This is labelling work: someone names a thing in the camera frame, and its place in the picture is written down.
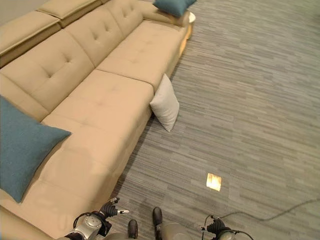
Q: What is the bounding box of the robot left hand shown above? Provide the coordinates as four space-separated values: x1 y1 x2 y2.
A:
99 197 131 218

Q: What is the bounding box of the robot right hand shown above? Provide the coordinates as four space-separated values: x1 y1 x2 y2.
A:
199 214 227 235

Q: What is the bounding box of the beige tufted fabric sofa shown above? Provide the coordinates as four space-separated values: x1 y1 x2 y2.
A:
0 0 194 240

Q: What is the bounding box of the robot left dark foot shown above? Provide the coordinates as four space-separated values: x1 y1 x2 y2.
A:
127 219 139 239

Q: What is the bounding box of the robot dark foot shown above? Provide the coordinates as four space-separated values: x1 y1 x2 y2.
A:
127 219 139 239
152 206 163 228

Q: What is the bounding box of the brass floor socket plate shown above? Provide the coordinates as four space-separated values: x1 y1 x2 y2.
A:
205 172 224 192

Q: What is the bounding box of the robot right dark foot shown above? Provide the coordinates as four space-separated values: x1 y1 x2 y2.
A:
152 206 163 228

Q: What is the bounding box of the large teal square cushion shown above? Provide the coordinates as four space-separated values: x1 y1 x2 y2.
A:
0 95 73 204

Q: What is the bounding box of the light grey square cushion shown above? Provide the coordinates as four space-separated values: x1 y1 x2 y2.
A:
149 73 180 133

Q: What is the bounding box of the teal cushion on armrest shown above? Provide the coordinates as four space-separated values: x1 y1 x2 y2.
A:
152 0 198 18

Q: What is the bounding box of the grey floor cable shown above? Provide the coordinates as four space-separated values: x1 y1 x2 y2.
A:
219 197 320 222

